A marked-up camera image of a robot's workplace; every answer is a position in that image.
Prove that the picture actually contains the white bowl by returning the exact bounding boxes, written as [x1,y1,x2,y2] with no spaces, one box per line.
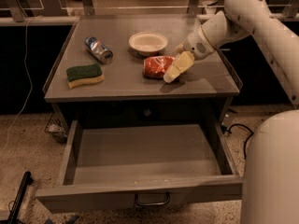
[129,32,168,56]

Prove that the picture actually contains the blue silver soda can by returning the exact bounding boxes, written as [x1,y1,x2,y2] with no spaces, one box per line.
[84,36,113,64]

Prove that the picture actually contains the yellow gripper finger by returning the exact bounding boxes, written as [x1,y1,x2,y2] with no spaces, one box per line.
[175,43,185,54]
[164,51,194,83]

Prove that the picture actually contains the metal drawer handle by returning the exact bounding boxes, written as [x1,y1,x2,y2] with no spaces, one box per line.
[135,192,170,207]

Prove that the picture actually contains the grey cabinet with top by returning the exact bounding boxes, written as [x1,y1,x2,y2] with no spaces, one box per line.
[42,14,244,135]

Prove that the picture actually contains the black stand on floor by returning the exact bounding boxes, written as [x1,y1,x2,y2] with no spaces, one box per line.
[7,171,33,224]

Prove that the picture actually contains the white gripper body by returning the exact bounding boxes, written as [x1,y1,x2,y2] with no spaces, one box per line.
[183,27,215,60]

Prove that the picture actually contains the open grey top drawer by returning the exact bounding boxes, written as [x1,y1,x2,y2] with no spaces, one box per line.
[36,121,243,213]

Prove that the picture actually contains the white hanging cable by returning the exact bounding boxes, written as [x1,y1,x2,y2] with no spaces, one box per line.
[0,16,43,161]

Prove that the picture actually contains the green yellow sponge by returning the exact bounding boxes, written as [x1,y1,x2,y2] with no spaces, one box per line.
[66,63,104,89]

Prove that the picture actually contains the metal railing frame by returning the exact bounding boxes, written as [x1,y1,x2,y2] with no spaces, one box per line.
[0,0,299,27]

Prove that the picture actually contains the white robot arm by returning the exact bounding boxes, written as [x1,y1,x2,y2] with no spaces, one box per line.
[164,0,299,224]

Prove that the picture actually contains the red coke can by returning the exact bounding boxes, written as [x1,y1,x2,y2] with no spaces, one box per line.
[143,56,175,79]

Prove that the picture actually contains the black floor cable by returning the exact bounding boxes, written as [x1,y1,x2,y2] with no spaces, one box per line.
[224,123,255,161]

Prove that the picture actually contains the wire basket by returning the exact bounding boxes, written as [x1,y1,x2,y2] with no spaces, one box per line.
[45,113,67,144]

